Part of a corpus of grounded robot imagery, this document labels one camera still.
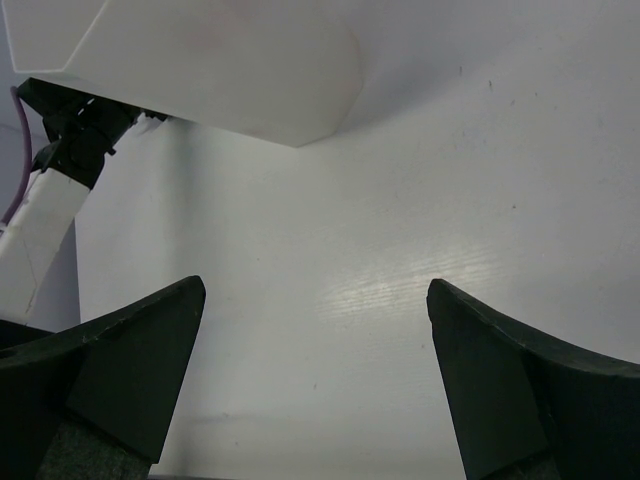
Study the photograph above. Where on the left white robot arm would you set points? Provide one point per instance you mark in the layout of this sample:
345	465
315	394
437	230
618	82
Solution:
83	129

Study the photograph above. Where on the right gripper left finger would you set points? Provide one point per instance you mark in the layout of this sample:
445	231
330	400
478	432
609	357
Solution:
96	401

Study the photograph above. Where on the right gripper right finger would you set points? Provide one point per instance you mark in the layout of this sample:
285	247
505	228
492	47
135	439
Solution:
527	405

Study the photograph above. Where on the white plastic bin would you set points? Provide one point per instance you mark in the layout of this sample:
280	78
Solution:
280	71

